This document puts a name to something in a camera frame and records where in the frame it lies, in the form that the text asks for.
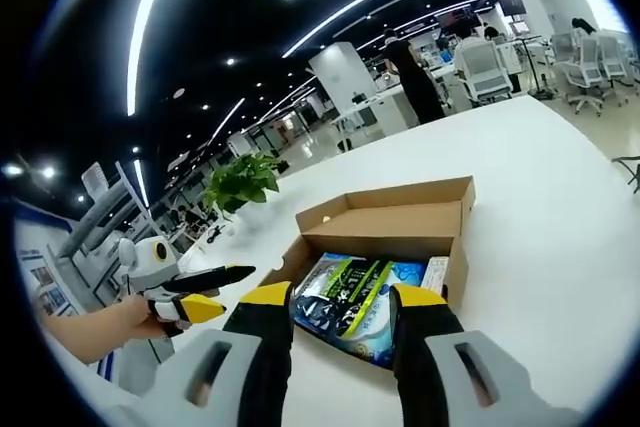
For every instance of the brown cardboard shoe box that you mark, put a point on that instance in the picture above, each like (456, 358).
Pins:
(380, 219)

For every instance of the hanging red display screen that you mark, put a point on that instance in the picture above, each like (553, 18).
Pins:
(457, 18)

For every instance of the green potted plant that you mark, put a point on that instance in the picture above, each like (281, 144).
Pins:
(240, 182)

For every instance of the black green soft item packet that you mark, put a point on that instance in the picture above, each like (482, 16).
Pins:
(345, 307)

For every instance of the person's left hand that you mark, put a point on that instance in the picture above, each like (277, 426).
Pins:
(135, 317)

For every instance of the white office desk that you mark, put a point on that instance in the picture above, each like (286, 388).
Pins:
(380, 109)

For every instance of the white office chair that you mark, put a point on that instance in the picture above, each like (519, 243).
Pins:
(580, 72)
(482, 72)
(612, 59)

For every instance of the blue framed wall board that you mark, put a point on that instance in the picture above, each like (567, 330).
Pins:
(50, 292)

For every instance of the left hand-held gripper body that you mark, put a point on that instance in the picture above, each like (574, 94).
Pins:
(145, 264)

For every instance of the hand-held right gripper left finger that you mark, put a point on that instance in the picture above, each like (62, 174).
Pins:
(260, 347)

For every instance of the hanging dark display screen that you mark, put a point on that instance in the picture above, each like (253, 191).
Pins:
(511, 3)

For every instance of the small black device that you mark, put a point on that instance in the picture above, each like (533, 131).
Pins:
(215, 234)

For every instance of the white long carton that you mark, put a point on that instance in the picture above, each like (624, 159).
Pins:
(436, 274)

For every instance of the blue white wipes pack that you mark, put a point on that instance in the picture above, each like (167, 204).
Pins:
(410, 277)

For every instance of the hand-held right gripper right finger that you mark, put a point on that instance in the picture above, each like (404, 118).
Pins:
(425, 352)

